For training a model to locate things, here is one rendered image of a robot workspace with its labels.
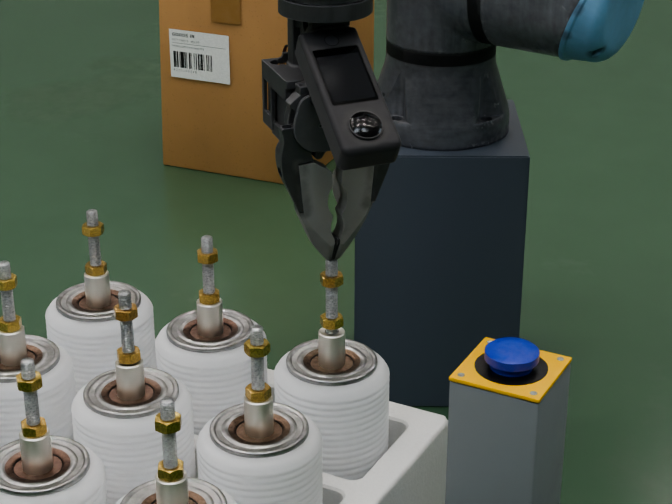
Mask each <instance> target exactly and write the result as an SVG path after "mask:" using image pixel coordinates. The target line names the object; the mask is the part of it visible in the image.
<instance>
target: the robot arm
mask: <svg viewBox="0 0 672 504"><path fill-rule="evenodd" d="M643 3H644V0H387V23H386V58H385V62H384V65H383V67H382V70H381V73H380V76H379V79H378V82H377V80H376V77H375V75H374V72H373V70H372V67H371V65H370V63H369V60H368V58H367V55H366V53H365V50H364V48H363V45H362V43H361V40H360V38H359V35H358V33H357V31H356V29H355V28H353V27H350V21H355V20H359V19H362V18H365V17H367V16H369V15H370V14H371V13H372V12H373V0H278V12H279V14H280V15H282V16H283V17H286V18H287V25H288V45H285V46H284V48H283V52H282V55H281V57H279V58H270V59H262V101H263V122H264V123H265V124H266V125H267V126H268V127H269V128H270V129H271V130H272V133H273V134H274V135H275V136H276V137H277V138H278V139H279V142H278V144H277V146H276V149H275V158H276V165H277V169H278V172H279V175H280V178H281V180H282V182H283V184H284V186H285V187H286V189H287V191H288V193H289V195H290V197H291V199H292V201H293V203H294V208H295V211H296V213H297V216H298V218H299V220H300V222H301V224H302V227H303V229H304V230H305V233H306V235H307V237H308V238H309V240H310V242H311V243H312V244H313V246H314V247H315V248H316V249H317V250H318V251H319V253H320V254H321V255H322V256H323V257H324V258H325V259H326V260H334V259H339V258H340V257H341V256H342V255H343V253H344V252H345V251H346V249H347V248H348V247H349V245H350V244H351V242H352V241H353V239H354V238H355V236H356V235H357V233H358V231H359V230H360V228H361V226H362V224H363V223H364V221H365V219H366V217H367V215H368V213H369V210H370V208H371V205H372V203H373V202H375V201H376V198H377V196H378V193H379V191H380V188H381V186H382V183H383V181H384V179H385V176H386V174H387V171H388V168H389V165H390V163H393V162H395V161H396V159H397V156H398V153H399V150H400V147H401V146H402V147H407V148H412V149H419V150H430V151H456V150H466V149H473V148H478V147H483V146H486V145H489V144H492V143H495V142H497V141H499V140H500V139H502V138H503V137H504V136H505V135H506V134H507V133H508V130H509V106H508V102H507V99H506V95H505V92H504V88H503V84H502V81H501V77H500V74H499V70H498V67H497V63H496V46H501V47H506V48H512V49H517V50H522V51H528V52H533V53H539V54H544V55H549V56H555V57H559V58H560V59H561V60H565V61H568V60H571V59H573V60H580V61H588V62H601V61H604V60H607V59H609V58H610V57H612V56H613V55H614V54H616V53H617V52H618V51H619V50H620V48H621V47H622V46H623V45H624V43H625V42H626V40H627V39H628V37H629V36H630V34H631V32H632V30H633V28H634V26H635V24H636V22H637V20H638V17H639V15H640V12H641V9H642V6H643ZM287 47H288V52H286V50H287ZM278 63H280V64H279V65H277V64H278ZM281 63H282V64H281ZM285 63H286V65H285ZM267 82H268V104H267ZM326 151H331V152H332V155H333V158H334V160H335V163H336V169H334V170H333V174H332V172H331V171H330V170H329V169H328V168H327V167H326V166H325V165H324V164H323V163H321V162H319V161H317V160H318V159H321V158H322V157H323V155H324V154H325V152H326ZM312 155H313V156H314V157H315V158H316V159H317V160H315V159H313V157H312ZM331 189H332V190H333V195H334V197H335V200H336V202H337V205H336V207H335V211H336V214H337V223H336V226H335V229H334V231H333V232H332V233H331V223H332V220H333V216H332V214H331V212H330V210H329V207H328V196H329V193H330V191H331Z"/></svg>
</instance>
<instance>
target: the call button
mask: <svg viewBox="0 0 672 504"><path fill-rule="evenodd" d="M539 356H540V351H539V349H538V347H537V346H536V345H534V344H533V343H531V342H530V341H528V340H525V339H521V338H516V337H504V338H499V339H496V340H493V341H491V342H489V343H488V344H487V345H486V347H485V353H484V359H485V361H486V363H487V364H489V366H490V369H491V370H492V371H493V372H495V373H497V374H499V375H502V376H506V377H521V376H525V375H527V374H529V373H531V372H532V370H533V368H534V367H536V366H537V365H538V363H539Z"/></svg>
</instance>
